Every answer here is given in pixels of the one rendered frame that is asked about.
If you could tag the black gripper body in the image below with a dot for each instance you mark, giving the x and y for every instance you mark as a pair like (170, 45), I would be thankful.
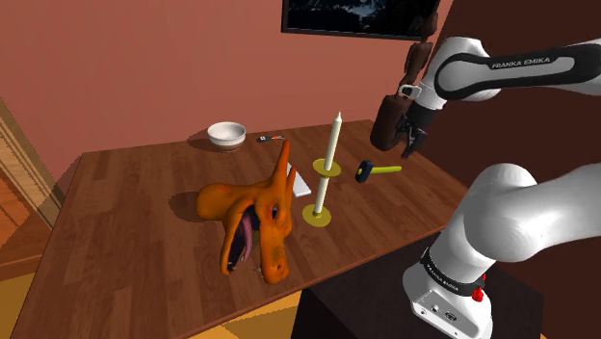
(421, 117)

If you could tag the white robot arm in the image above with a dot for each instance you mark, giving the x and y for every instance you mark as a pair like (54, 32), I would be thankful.
(512, 220)

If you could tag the white candle with yellow holder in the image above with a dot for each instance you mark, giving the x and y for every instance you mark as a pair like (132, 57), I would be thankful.
(328, 155)

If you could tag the flat white tablet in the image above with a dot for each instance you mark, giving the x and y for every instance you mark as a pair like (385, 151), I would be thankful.
(301, 185)

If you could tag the small orange and grey tool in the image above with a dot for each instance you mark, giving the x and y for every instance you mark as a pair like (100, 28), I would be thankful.
(267, 138)

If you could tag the white bowl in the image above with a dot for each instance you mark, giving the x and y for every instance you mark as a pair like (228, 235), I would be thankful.
(227, 134)

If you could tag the dark robot stand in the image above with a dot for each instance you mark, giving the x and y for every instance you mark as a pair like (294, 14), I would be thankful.
(357, 305)

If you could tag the orange dragon head figure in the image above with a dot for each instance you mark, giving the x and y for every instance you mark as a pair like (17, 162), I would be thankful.
(225, 202)

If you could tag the brown wooden table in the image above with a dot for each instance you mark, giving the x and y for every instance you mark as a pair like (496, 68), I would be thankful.
(127, 211)

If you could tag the dark framed wall picture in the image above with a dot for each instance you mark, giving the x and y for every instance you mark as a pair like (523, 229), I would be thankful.
(357, 16)

